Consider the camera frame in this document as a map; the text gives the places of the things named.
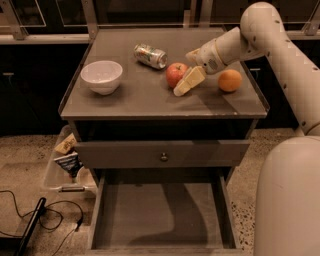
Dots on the brass drawer knob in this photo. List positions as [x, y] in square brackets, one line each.
[164, 157]

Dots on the clear plastic storage bin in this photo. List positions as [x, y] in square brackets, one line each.
[58, 180]

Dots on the orange fruit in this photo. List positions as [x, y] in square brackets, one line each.
[229, 80]

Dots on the white ceramic bowl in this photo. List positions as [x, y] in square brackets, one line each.
[102, 77]

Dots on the red apple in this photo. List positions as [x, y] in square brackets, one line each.
[175, 72]

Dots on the dark blue snack bag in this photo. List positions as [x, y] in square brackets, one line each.
[70, 163]

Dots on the closed grey top drawer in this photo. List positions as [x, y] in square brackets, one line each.
[146, 154]

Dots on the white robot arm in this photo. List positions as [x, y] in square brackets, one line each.
[287, 212]

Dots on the open grey middle drawer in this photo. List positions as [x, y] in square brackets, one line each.
[142, 217]

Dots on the black bar on floor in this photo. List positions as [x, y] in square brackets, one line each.
[39, 209]

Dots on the tan snack packet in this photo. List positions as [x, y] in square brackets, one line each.
[66, 145]

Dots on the crushed soda can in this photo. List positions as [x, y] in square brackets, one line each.
[150, 56]

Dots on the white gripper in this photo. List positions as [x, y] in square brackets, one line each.
[209, 56]

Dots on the grey wooden drawer cabinet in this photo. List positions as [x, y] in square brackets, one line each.
[144, 108]

